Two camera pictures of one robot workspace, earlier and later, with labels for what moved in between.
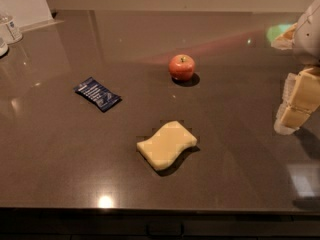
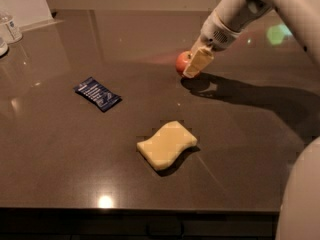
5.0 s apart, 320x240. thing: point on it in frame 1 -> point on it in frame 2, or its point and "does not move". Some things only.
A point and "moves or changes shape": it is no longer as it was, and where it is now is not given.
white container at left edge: [3, 49] does not move
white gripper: [308, 37] -> [216, 33]
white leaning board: [27, 3] does not move
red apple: [181, 67] moves or changes shape
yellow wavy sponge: [165, 144] does not move
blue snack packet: [96, 93] does not move
